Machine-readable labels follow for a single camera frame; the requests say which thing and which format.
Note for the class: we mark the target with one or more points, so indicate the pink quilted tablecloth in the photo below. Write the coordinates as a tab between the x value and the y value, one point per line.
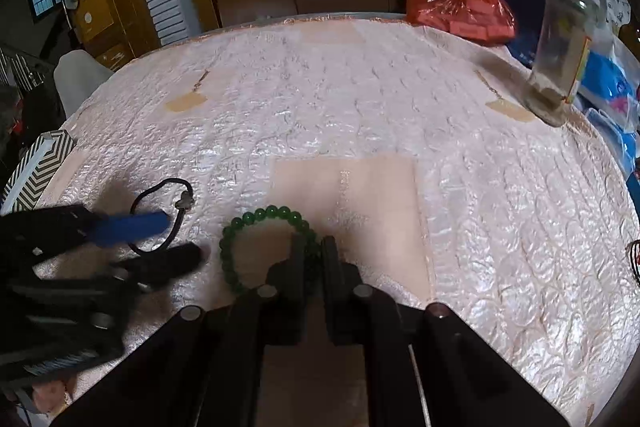
375	107

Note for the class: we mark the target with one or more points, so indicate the white chair back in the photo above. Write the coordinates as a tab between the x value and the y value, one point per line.
80	79

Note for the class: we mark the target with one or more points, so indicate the beige paper tag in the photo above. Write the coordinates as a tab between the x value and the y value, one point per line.
512	111
185	103

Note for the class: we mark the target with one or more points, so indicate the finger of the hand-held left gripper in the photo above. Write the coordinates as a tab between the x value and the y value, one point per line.
130	227
165	262

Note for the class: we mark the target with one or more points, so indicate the chevron striped box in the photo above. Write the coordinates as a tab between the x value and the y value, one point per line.
35	167

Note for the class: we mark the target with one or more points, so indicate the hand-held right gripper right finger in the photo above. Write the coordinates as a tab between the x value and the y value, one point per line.
332	277

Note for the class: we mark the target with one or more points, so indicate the person's left hand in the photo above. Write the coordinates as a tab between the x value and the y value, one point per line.
52	397

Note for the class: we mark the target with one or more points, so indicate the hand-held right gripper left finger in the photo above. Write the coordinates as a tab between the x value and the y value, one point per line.
297	277

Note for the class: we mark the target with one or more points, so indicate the blue plastic packet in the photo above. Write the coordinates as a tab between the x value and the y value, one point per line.
607	82

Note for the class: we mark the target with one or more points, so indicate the glass jar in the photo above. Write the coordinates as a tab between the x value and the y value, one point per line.
562	47

